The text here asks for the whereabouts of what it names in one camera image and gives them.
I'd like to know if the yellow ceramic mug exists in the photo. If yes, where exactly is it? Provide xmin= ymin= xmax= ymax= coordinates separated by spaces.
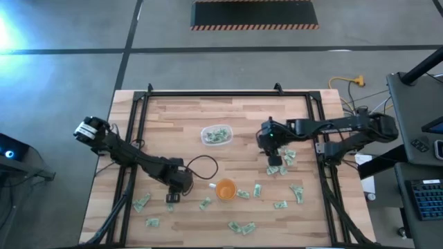
xmin=208 ymin=178 xmax=238 ymax=202

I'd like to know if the clear plastic container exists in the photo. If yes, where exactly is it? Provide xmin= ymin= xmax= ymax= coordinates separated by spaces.
xmin=200 ymin=124 xmax=234 ymax=147

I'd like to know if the black desk leg bar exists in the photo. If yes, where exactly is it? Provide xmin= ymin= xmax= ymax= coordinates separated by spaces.
xmin=358 ymin=144 xmax=409 ymax=180

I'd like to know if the small black remote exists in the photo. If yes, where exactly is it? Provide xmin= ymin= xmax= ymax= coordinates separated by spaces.
xmin=410 ymin=138 xmax=430 ymax=153

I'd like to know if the black hazard-striped floor mat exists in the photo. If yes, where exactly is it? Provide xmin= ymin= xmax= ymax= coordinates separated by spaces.
xmin=190 ymin=0 xmax=320 ymax=31

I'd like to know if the black backlit keyboard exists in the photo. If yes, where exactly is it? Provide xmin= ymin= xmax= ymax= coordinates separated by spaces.
xmin=404 ymin=178 xmax=443 ymax=221

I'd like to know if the dark tablet screen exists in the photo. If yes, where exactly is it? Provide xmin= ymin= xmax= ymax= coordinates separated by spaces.
xmin=421 ymin=116 xmax=443 ymax=135

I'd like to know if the black box with blue light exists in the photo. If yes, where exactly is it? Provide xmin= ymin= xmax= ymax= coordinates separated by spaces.
xmin=0 ymin=133 xmax=30 ymax=162

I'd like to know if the dark grey desk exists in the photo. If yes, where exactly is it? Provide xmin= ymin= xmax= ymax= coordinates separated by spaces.
xmin=394 ymin=162 xmax=443 ymax=249

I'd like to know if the black pole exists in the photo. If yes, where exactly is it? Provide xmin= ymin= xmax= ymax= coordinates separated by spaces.
xmin=401 ymin=46 xmax=443 ymax=86

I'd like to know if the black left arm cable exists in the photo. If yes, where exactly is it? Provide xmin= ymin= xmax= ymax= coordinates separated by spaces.
xmin=183 ymin=154 xmax=219 ymax=181

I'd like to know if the yellow extension cord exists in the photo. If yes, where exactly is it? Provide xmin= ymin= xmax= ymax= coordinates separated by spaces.
xmin=327 ymin=75 xmax=366 ymax=115

